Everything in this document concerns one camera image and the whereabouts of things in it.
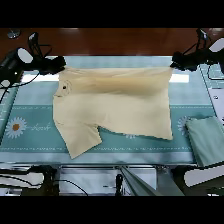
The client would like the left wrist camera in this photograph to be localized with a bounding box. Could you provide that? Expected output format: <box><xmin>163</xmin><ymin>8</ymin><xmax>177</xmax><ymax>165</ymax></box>
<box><xmin>27</xmin><ymin>31</ymin><xmax>52</xmax><ymax>58</ymax></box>

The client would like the silver frame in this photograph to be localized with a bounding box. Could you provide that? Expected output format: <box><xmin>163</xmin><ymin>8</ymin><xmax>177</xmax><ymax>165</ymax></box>
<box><xmin>0</xmin><ymin>161</ymin><xmax>224</xmax><ymax>197</ymax></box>

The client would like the beige T-shirt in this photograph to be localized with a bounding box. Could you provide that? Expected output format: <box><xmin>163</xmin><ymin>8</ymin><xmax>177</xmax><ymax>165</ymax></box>
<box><xmin>52</xmin><ymin>65</ymin><xmax>175</xmax><ymax>160</ymax></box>

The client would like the green garment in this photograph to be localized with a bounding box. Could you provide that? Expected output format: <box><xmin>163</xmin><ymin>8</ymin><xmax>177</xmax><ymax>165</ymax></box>
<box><xmin>184</xmin><ymin>115</ymin><xmax>224</xmax><ymax>168</ymax></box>

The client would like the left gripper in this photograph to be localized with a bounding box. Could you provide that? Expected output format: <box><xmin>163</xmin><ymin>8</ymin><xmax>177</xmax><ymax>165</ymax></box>
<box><xmin>43</xmin><ymin>55</ymin><xmax>67</xmax><ymax>75</ymax></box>

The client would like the black cable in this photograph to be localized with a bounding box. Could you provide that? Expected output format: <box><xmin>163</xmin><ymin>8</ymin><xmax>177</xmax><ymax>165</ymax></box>
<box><xmin>206</xmin><ymin>63</ymin><xmax>224</xmax><ymax>81</ymax></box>
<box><xmin>0</xmin><ymin>71</ymin><xmax>42</xmax><ymax>105</ymax></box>
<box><xmin>53</xmin><ymin>179</ymin><xmax>90</xmax><ymax>197</ymax></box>

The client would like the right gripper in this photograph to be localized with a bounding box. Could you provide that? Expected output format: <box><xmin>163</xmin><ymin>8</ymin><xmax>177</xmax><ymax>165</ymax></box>
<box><xmin>169</xmin><ymin>51</ymin><xmax>198</xmax><ymax>73</ymax></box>

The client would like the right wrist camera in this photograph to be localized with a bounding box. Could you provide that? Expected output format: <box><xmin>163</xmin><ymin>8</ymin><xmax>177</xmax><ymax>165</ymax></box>
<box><xmin>195</xmin><ymin>28</ymin><xmax>212</xmax><ymax>52</ymax></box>

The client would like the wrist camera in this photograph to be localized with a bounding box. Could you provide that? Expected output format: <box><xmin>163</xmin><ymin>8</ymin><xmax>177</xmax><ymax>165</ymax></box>
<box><xmin>195</xmin><ymin>28</ymin><xmax>212</xmax><ymax>52</ymax></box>
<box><xmin>27</xmin><ymin>31</ymin><xmax>52</xmax><ymax>58</ymax></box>

